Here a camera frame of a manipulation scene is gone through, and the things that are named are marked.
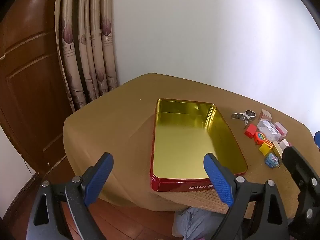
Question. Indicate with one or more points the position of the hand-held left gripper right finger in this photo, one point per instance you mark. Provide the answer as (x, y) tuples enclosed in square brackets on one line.
[(217, 177)]

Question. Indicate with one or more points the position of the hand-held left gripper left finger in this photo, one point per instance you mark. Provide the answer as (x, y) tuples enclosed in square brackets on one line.
[(98, 177)]

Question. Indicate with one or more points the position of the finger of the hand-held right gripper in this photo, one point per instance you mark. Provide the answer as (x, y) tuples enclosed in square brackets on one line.
[(297, 165), (318, 140)]

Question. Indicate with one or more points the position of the lip gloss gold cap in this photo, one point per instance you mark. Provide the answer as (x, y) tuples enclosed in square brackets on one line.
[(284, 144)]

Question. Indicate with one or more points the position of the cream yellow block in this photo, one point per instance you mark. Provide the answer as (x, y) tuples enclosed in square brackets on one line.
[(277, 150)]

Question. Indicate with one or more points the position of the small blue patterned tin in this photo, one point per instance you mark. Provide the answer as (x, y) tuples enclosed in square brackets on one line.
[(271, 159)]

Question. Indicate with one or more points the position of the yellow striped block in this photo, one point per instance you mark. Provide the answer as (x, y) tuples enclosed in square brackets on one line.
[(265, 149)]

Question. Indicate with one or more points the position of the red tin box gold inside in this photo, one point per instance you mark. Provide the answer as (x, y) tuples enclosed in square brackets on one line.
[(187, 142)]

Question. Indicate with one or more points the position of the clear plastic case white label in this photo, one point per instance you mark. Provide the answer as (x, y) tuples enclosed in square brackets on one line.
[(268, 128)]

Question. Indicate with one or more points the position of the colourful round toy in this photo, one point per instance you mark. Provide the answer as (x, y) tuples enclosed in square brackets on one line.
[(260, 137)]

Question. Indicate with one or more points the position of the red wooden block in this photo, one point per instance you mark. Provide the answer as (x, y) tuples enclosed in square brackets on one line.
[(250, 130)]

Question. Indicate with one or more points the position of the beige cardboard cube box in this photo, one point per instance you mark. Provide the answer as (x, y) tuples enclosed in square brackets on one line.
[(265, 115)]

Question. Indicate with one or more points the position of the large metal spring clip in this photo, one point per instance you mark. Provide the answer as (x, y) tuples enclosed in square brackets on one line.
[(247, 117)]

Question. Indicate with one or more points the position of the person's jeans leg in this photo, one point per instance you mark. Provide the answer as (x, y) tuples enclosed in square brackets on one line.
[(195, 225)]

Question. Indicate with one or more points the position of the brown wooden door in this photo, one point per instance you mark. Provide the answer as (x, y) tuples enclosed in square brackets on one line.
[(30, 80)]

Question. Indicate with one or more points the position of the beige leaf print curtain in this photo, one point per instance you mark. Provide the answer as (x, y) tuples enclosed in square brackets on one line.
[(85, 55)]

